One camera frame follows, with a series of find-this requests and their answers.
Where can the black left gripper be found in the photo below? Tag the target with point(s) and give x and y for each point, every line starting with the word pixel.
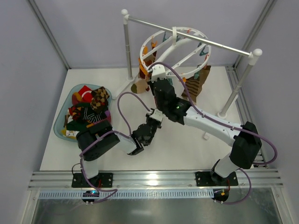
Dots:
pixel 152 122

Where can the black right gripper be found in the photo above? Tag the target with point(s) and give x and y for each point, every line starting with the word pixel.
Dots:
pixel 159 83

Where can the brown yellow argyle sock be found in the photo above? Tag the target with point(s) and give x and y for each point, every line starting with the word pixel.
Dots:
pixel 100 97

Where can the red sock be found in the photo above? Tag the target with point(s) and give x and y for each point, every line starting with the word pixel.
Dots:
pixel 155 99

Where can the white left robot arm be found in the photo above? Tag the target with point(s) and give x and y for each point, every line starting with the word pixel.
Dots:
pixel 100 138

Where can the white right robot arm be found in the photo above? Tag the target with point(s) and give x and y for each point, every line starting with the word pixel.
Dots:
pixel 243 138

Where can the white round clip hanger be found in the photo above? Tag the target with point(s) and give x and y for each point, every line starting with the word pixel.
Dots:
pixel 177 50

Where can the pile of colourful socks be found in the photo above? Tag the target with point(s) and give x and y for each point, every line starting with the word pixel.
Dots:
pixel 86 109

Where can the brown striped sock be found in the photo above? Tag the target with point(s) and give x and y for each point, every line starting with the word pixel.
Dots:
pixel 194 87

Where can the teal clothes peg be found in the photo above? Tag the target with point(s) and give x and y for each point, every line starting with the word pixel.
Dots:
pixel 196 75

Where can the beige patchwork argyle sock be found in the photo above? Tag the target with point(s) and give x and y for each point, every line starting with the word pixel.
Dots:
pixel 141 85

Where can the plain brown sock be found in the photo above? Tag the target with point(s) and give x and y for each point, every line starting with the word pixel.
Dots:
pixel 203 74

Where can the teal plastic basket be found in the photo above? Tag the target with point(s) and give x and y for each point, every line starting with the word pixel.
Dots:
pixel 60 112

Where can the white metal drying rack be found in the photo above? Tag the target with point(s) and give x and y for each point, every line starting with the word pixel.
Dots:
pixel 252 56

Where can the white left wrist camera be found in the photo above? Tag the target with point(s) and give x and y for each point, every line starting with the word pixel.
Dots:
pixel 155 114

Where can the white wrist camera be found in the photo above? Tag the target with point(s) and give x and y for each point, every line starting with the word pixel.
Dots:
pixel 158 73
pixel 155 114

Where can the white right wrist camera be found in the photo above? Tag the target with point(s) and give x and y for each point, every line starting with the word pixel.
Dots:
pixel 158 73

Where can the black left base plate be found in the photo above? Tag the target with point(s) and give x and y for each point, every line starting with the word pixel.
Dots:
pixel 102 180

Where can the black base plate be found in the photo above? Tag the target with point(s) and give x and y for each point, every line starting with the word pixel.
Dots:
pixel 102 180
pixel 203 178

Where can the white slotted cable duct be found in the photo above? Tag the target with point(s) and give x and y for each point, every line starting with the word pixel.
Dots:
pixel 127 194

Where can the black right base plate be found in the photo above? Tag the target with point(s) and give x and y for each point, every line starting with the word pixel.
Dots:
pixel 203 178

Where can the aluminium mounting rail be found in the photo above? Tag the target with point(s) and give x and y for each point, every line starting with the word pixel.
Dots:
pixel 169 179

